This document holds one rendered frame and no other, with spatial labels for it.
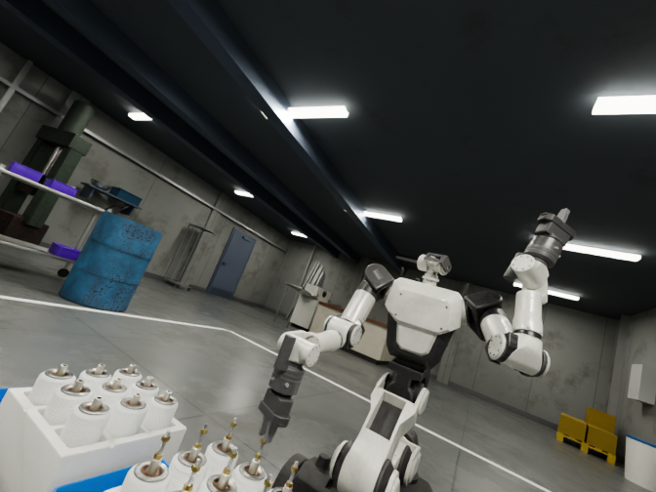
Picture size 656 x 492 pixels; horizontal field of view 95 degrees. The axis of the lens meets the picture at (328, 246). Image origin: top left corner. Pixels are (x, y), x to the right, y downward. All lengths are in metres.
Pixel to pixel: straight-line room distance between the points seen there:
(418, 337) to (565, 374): 8.63
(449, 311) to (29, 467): 1.27
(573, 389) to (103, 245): 9.60
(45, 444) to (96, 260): 2.62
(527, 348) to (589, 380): 8.84
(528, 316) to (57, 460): 1.27
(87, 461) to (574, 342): 9.54
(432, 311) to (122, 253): 3.08
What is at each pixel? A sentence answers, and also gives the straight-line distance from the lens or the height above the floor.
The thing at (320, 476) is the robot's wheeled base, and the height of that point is 0.20.
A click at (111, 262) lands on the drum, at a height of 0.46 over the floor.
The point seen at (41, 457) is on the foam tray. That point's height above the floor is 0.14.
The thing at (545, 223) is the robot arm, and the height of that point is 1.23.
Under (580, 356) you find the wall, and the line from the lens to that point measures 9.81.
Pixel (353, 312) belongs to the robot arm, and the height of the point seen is 0.76.
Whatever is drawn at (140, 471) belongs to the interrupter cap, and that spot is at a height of 0.25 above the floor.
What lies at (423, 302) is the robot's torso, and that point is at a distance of 1.16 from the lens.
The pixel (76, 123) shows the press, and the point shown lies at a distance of 7.08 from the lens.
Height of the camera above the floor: 0.73
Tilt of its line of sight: 12 degrees up
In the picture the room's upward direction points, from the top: 20 degrees clockwise
